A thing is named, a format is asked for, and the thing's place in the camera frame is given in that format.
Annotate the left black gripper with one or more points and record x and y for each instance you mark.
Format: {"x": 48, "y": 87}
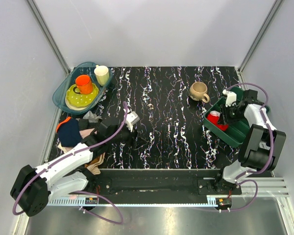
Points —
{"x": 131, "y": 141}

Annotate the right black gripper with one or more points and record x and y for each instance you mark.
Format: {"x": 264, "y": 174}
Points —
{"x": 223, "y": 118}

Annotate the red underwear white trim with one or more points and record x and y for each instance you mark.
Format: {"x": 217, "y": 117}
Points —
{"x": 214, "y": 117}

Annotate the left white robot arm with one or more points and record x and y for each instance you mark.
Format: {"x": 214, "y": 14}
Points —
{"x": 35, "y": 187}

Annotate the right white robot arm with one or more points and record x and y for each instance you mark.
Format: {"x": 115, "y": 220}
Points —
{"x": 262, "y": 146}

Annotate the green divided organizer tray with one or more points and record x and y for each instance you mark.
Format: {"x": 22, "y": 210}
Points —
{"x": 236, "y": 132}

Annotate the beige ceramic mug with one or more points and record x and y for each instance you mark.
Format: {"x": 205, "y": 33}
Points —
{"x": 198, "y": 92}

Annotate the pile of mixed clothes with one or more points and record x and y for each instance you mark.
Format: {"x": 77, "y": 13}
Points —
{"x": 86, "y": 125}

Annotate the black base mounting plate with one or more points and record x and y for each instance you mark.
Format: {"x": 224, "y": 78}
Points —
{"x": 137, "y": 187}

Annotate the yellow green dotted plate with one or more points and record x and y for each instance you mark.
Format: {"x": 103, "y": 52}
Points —
{"x": 74, "y": 99}

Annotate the teal transparent plastic basin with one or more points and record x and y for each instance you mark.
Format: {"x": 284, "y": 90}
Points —
{"x": 86, "y": 68}

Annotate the orange mug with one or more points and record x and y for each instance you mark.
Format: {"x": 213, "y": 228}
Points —
{"x": 83, "y": 85}

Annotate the cream yellow cup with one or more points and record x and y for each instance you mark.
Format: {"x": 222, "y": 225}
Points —
{"x": 102, "y": 74}

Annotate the aluminium rail frame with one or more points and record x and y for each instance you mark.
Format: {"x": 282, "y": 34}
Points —
{"x": 261, "y": 187}

